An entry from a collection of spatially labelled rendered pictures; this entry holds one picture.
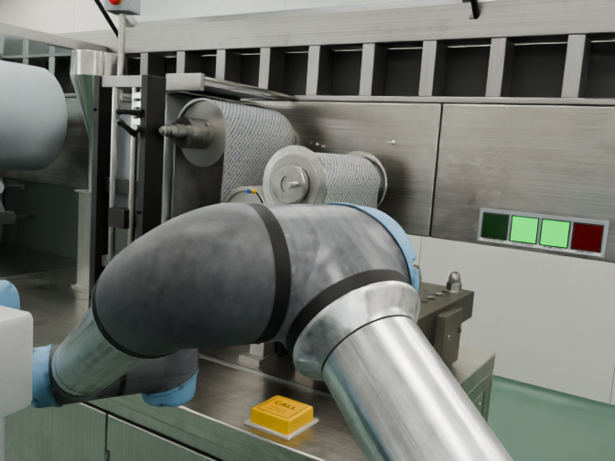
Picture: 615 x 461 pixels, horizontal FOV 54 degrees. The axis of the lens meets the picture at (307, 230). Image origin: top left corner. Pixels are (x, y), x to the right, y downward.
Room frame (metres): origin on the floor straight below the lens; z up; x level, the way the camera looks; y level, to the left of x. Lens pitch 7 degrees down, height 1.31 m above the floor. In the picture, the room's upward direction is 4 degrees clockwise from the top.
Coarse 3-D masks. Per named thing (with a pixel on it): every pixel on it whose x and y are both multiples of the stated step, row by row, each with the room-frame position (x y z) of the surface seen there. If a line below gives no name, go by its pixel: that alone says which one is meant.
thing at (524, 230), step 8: (512, 224) 1.25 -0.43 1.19; (520, 224) 1.25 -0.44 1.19; (528, 224) 1.24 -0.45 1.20; (536, 224) 1.23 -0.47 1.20; (512, 232) 1.25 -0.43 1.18; (520, 232) 1.25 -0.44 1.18; (528, 232) 1.24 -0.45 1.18; (512, 240) 1.25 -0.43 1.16; (520, 240) 1.24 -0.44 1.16; (528, 240) 1.24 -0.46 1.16
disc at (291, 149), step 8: (280, 152) 1.18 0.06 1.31; (288, 152) 1.17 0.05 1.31; (296, 152) 1.16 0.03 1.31; (304, 152) 1.15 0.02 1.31; (312, 152) 1.14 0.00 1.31; (272, 160) 1.19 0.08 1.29; (312, 160) 1.14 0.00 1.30; (320, 160) 1.13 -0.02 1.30; (304, 168) 1.15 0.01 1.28; (320, 168) 1.13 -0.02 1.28; (264, 176) 1.20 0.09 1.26; (320, 176) 1.13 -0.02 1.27; (264, 184) 1.19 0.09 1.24; (320, 184) 1.13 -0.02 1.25; (264, 192) 1.19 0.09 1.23; (320, 192) 1.13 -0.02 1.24; (272, 200) 1.18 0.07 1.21; (320, 200) 1.12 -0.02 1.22
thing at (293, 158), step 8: (280, 160) 1.17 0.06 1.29; (288, 160) 1.16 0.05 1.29; (296, 160) 1.15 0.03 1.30; (304, 160) 1.14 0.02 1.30; (272, 168) 1.18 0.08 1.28; (312, 168) 1.13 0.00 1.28; (272, 176) 1.18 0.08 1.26; (312, 176) 1.13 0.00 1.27; (312, 184) 1.13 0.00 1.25; (272, 192) 1.18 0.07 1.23; (312, 192) 1.13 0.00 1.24; (304, 200) 1.14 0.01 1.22; (312, 200) 1.13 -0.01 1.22
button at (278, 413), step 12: (276, 396) 0.92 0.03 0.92; (252, 408) 0.87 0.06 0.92; (264, 408) 0.87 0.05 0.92; (276, 408) 0.87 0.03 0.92; (288, 408) 0.88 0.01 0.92; (300, 408) 0.88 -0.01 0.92; (312, 408) 0.89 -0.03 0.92; (252, 420) 0.87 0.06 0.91; (264, 420) 0.86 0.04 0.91; (276, 420) 0.84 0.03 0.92; (288, 420) 0.84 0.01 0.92; (300, 420) 0.86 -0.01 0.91; (288, 432) 0.84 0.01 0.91
